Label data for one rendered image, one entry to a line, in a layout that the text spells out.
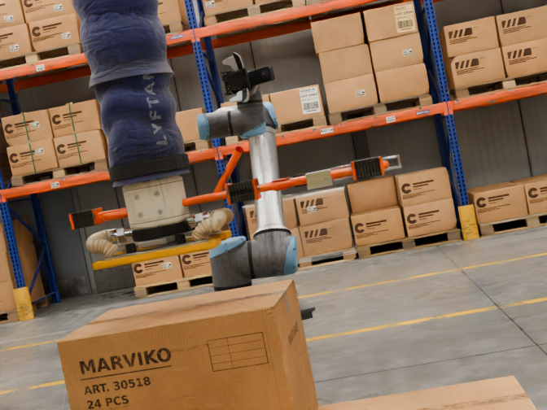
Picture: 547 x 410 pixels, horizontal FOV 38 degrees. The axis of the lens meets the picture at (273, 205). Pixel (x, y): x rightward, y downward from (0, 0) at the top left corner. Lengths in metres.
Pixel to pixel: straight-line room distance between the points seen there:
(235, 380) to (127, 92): 0.81
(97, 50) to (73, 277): 9.23
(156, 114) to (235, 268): 1.01
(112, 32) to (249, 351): 0.91
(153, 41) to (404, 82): 7.34
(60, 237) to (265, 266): 8.43
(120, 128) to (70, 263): 9.18
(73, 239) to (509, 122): 6.06
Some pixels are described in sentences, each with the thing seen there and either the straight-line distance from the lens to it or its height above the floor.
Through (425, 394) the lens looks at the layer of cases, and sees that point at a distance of 2.46.
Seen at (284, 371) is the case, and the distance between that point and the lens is 2.07.
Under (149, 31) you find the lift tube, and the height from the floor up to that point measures 1.71.
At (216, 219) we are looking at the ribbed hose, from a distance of 2.13.
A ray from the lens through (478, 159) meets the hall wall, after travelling 10.80.
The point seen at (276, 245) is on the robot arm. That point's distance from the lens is 3.03.
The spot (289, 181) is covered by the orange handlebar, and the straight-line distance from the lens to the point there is 2.18.
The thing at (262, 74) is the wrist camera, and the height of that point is 1.58.
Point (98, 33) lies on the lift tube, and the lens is 2.22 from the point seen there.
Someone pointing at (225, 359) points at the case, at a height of 0.83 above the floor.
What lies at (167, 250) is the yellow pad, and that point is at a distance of 2.13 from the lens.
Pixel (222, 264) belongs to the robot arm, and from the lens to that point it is 3.04.
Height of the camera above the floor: 1.30
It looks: 3 degrees down
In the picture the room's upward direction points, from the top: 11 degrees counter-clockwise
